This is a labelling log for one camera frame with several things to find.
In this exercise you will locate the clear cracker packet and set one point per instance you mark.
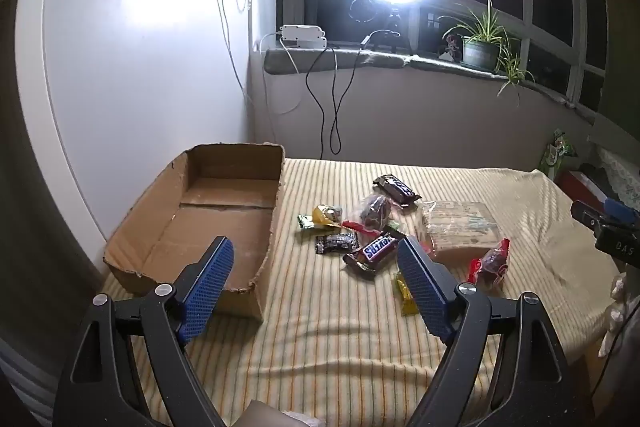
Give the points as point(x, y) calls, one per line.
point(457, 227)

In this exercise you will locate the red clear candy packet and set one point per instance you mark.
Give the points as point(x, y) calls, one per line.
point(492, 262)

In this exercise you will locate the white lace cloth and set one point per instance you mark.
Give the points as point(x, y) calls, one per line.
point(620, 177)

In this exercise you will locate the small black snack packet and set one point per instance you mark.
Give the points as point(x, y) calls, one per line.
point(334, 243)

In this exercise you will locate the small figurine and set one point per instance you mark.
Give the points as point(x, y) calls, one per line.
point(451, 48)

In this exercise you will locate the white power box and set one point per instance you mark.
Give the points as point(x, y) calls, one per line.
point(302, 37)

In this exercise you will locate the brown chocolate bar blue logo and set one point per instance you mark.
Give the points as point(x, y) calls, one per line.
point(375, 252)

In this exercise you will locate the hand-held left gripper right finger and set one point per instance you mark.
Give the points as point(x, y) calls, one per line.
point(422, 287)

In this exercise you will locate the dark curtain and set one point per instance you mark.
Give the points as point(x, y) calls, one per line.
point(617, 32)

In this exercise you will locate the potted spider plant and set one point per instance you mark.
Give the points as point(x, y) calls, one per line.
point(480, 52)

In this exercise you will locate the yellow candy packet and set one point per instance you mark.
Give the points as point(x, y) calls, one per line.
point(325, 214)

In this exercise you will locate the grey stone windowsill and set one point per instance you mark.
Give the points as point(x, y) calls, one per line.
point(350, 59)

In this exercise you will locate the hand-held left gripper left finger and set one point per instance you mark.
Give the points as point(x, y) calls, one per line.
point(212, 277)

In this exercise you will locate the person's right hand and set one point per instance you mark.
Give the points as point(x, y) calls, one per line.
point(617, 312)

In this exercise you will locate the white wardrobe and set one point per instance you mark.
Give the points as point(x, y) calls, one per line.
point(125, 82)

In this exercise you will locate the green snack bag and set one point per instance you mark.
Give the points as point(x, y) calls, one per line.
point(557, 154)

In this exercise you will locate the clear bag of dark candy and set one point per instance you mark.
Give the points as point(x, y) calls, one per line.
point(375, 209)

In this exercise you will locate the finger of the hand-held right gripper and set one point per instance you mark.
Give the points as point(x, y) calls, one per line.
point(587, 214)
point(620, 209)

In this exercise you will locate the cardboard box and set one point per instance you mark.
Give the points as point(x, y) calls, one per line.
point(215, 227)

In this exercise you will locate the red strip candy wrapper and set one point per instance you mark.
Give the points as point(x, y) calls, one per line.
point(357, 226)

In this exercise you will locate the black light stand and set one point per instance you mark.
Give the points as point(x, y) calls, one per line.
point(395, 24)

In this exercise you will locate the beige cardboard piece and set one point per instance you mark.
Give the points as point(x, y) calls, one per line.
point(270, 414)

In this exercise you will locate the yellow-green snack packet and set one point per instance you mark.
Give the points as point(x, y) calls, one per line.
point(404, 294)

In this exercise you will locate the red box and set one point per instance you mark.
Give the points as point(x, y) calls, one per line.
point(580, 187)

